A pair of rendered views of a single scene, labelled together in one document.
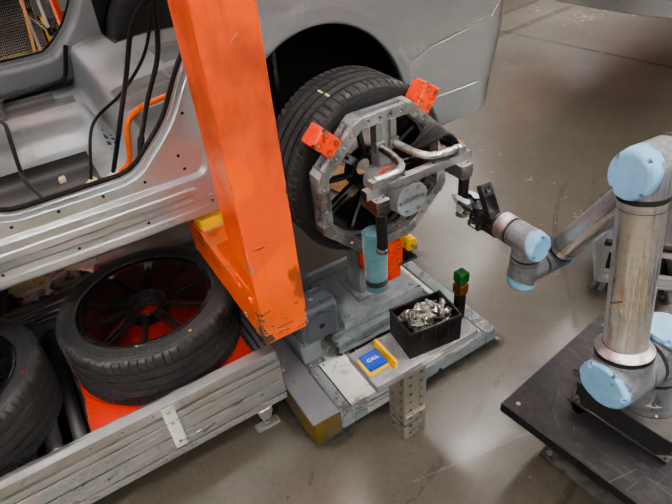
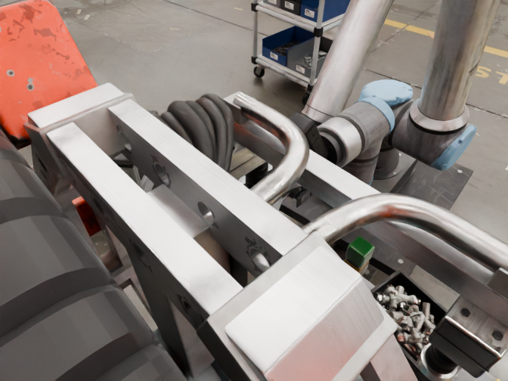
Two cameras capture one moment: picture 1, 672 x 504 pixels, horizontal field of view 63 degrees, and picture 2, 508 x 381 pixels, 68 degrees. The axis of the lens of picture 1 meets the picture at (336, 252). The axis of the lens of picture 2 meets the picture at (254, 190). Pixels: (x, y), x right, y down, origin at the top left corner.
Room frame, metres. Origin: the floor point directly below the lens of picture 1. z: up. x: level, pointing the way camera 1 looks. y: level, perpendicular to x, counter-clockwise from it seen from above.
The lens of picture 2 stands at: (1.69, -0.03, 1.26)
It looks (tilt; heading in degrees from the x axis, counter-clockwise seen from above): 45 degrees down; 255
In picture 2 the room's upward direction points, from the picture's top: straight up
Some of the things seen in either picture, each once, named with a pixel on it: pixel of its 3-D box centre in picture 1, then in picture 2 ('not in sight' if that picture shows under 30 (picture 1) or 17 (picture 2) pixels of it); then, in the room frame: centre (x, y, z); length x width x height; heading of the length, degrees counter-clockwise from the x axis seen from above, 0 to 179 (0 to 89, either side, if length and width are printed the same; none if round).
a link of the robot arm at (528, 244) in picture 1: (526, 240); (360, 127); (1.32, -0.59, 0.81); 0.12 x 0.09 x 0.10; 28
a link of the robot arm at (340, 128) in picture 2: (506, 226); (332, 143); (1.40, -0.55, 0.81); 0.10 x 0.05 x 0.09; 118
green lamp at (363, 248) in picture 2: (461, 276); (360, 251); (1.37, -0.41, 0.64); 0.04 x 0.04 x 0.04; 28
